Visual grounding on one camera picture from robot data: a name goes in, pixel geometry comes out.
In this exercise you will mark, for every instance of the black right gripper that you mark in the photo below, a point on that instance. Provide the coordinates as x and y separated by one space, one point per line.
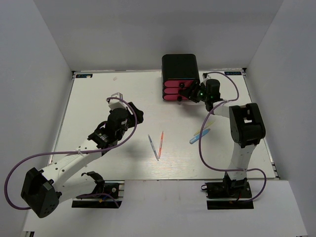
189 93

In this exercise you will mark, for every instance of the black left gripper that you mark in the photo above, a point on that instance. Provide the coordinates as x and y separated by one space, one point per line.
139 114

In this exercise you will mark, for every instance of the black pink drawer organizer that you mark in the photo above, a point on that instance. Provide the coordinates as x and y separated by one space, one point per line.
178 72

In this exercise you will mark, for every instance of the orange highlighter pen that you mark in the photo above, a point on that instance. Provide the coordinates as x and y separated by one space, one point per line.
160 144

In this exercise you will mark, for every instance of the blue highlighter pen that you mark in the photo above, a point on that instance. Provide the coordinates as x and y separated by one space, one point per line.
153 148

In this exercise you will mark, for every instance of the yellow highlighter pen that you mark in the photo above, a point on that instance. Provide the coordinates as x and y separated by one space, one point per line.
207 125

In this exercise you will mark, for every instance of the blue utility knife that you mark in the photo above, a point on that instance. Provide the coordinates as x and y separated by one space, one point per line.
198 136

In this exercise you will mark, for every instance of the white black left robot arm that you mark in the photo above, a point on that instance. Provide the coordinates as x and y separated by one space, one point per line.
44 189

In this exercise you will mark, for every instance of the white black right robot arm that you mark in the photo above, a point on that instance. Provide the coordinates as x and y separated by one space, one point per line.
246 127

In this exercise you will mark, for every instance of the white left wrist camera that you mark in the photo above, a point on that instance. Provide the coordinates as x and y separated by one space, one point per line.
115 102

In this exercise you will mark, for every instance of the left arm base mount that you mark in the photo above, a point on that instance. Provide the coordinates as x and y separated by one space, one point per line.
105 194

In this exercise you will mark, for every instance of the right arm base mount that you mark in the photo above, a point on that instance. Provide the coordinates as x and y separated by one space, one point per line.
219 198

